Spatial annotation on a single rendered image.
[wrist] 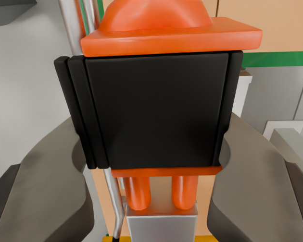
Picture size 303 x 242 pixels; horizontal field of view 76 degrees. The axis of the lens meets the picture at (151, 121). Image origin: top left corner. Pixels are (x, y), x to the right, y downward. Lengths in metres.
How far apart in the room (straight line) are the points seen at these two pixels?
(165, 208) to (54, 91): 1.51
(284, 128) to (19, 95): 2.11
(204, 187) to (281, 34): 0.62
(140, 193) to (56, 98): 1.53
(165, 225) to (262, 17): 0.79
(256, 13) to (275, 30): 0.10
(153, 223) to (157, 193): 0.03
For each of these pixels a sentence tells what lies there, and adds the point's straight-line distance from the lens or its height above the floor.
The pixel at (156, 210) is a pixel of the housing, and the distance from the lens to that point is 0.18.
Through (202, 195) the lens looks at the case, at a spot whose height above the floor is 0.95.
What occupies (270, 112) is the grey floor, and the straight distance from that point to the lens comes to 1.79.
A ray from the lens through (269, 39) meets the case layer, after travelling 0.90.
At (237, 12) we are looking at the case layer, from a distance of 0.84.
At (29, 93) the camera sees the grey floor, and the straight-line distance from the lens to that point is 1.75.
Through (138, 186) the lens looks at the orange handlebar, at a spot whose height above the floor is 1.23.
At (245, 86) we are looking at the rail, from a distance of 0.87.
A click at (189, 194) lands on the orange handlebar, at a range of 0.17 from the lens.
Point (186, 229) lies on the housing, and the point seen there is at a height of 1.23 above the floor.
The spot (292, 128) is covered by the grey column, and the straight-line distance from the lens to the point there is 1.95.
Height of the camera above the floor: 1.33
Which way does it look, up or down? 57 degrees down
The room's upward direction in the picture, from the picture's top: 179 degrees counter-clockwise
